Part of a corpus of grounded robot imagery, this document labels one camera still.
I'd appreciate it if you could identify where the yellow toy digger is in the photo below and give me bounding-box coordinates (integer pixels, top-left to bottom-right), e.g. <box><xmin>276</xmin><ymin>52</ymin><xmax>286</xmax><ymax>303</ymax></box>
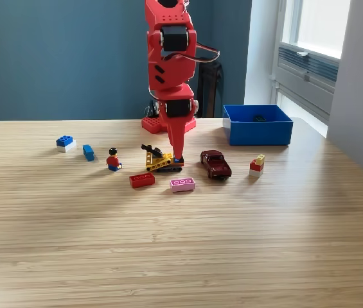
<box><xmin>141</xmin><ymin>144</ymin><xmax>185</xmax><ymax>173</ymax></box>

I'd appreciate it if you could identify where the blue plastic bin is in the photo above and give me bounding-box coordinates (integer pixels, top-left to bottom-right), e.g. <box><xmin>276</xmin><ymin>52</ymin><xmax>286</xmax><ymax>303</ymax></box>
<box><xmin>222</xmin><ymin>104</ymin><xmax>294</xmax><ymax>147</ymax></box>

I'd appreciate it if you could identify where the black chair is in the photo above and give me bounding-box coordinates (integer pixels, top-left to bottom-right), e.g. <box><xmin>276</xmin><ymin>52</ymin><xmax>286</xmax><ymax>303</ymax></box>
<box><xmin>195</xmin><ymin>59</ymin><xmax>225</xmax><ymax>119</ymax></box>

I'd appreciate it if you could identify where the flat pink brick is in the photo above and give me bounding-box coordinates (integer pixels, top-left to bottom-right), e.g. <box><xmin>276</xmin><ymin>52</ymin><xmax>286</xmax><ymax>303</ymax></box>
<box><xmin>169</xmin><ymin>176</ymin><xmax>197</xmax><ymax>193</ymax></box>

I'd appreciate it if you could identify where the dark red toy car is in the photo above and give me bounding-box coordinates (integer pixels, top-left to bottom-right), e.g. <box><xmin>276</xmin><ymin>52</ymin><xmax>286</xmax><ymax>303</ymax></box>
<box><xmin>200</xmin><ymin>150</ymin><xmax>233</xmax><ymax>181</ymax></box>

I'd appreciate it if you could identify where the flat red brick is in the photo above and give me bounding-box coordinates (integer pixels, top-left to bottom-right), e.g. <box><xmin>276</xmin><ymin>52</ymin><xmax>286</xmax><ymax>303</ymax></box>
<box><xmin>128</xmin><ymin>173</ymin><xmax>156</xmax><ymax>189</ymax></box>

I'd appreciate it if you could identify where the toy figure red shirt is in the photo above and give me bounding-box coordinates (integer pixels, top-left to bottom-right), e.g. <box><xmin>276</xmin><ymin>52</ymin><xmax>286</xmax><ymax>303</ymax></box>
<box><xmin>105</xmin><ymin>148</ymin><xmax>123</xmax><ymax>173</ymax></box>

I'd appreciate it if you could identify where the red white yellow brick stack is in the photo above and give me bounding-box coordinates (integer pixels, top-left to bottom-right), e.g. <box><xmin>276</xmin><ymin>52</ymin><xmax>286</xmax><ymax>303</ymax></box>
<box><xmin>249</xmin><ymin>154</ymin><xmax>265</xmax><ymax>178</ymax></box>

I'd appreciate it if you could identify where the small blue brick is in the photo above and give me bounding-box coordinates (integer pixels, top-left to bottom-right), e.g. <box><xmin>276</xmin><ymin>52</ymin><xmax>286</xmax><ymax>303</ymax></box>
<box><xmin>82</xmin><ymin>144</ymin><xmax>96</xmax><ymax>162</ymax></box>

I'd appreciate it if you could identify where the blue and white brick stack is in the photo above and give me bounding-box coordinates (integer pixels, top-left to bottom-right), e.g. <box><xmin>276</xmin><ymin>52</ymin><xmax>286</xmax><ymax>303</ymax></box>
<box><xmin>55</xmin><ymin>135</ymin><xmax>77</xmax><ymax>153</ymax></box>

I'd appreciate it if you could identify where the grey window vent panel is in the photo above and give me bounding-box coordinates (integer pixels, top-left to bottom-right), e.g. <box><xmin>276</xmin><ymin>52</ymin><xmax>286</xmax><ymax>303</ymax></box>
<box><xmin>270</xmin><ymin>44</ymin><xmax>341</xmax><ymax>124</ymax></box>

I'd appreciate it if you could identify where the white window frame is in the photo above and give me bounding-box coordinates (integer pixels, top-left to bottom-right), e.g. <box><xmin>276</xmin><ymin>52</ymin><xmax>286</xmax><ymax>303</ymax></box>
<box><xmin>277</xmin><ymin>0</ymin><xmax>352</xmax><ymax>60</ymax></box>

